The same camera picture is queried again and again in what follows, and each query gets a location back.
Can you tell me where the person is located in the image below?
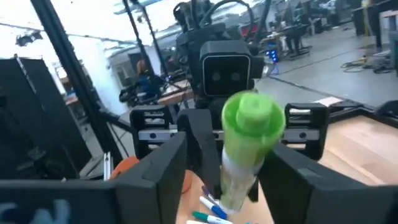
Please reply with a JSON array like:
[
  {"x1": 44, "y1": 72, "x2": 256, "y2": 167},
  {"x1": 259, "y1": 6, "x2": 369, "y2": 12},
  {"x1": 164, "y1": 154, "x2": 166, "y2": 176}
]
[{"x1": 135, "y1": 58, "x2": 164, "y2": 100}]

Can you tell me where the small purple cap marker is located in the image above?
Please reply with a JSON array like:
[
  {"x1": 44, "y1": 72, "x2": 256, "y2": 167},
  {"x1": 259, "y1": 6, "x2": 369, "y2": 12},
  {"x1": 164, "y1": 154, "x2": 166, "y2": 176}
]
[{"x1": 200, "y1": 185, "x2": 216, "y2": 203}]

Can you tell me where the small dark blue cap marker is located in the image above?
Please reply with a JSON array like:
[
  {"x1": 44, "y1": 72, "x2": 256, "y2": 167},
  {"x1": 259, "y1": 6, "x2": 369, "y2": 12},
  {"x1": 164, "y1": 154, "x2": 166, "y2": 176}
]
[{"x1": 198, "y1": 195, "x2": 230, "y2": 221}]

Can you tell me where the silver bracket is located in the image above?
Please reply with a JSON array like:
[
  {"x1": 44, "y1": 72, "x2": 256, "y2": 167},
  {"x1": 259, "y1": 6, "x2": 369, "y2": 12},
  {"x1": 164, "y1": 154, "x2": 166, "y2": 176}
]
[{"x1": 103, "y1": 151, "x2": 113, "y2": 181}]

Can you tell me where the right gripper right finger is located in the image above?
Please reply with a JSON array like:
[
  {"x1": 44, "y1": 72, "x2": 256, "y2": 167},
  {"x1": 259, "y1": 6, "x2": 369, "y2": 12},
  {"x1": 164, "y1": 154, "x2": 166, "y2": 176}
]
[{"x1": 258, "y1": 143, "x2": 398, "y2": 224}]

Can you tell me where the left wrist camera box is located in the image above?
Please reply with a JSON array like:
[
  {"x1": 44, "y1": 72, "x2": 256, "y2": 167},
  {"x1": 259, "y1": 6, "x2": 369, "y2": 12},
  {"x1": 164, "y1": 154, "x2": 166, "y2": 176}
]
[{"x1": 198, "y1": 40, "x2": 265, "y2": 101}]

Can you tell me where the wooden workbench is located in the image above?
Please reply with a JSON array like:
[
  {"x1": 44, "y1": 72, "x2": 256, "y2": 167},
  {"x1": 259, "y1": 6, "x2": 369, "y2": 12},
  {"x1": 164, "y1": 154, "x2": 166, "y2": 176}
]
[{"x1": 157, "y1": 79, "x2": 200, "y2": 106}]

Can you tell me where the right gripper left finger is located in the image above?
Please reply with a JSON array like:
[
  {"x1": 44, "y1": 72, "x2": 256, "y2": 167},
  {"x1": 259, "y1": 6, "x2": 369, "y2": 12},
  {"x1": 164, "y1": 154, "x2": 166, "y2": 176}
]
[{"x1": 0, "y1": 133, "x2": 187, "y2": 224}]

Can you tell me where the green Expo marker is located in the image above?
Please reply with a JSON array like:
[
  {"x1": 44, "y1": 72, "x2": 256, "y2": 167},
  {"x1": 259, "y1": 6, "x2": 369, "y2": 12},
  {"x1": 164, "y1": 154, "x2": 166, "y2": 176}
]
[{"x1": 218, "y1": 90, "x2": 287, "y2": 215}]

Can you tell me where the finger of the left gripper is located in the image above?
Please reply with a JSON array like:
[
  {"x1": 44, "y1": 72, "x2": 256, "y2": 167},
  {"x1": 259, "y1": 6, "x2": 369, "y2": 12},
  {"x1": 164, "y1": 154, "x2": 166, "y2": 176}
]
[
  {"x1": 248, "y1": 175, "x2": 261, "y2": 203},
  {"x1": 177, "y1": 109, "x2": 223, "y2": 200}
]

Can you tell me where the small green cap marker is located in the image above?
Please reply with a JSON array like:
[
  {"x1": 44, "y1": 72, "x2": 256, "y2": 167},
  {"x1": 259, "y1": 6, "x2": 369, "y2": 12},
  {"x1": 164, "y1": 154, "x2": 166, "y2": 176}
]
[{"x1": 191, "y1": 210, "x2": 234, "y2": 224}]

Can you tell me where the black rig upright post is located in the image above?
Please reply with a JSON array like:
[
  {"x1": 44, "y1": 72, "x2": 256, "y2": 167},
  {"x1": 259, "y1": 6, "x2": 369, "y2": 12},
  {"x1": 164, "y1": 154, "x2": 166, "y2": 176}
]
[{"x1": 30, "y1": 0, "x2": 125, "y2": 162}]

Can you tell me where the black panel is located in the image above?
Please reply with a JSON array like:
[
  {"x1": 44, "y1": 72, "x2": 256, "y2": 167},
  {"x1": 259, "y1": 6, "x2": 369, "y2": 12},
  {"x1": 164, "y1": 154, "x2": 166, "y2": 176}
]
[{"x1": 0, "y1": 57, "x2": 93, "y2": 180}]

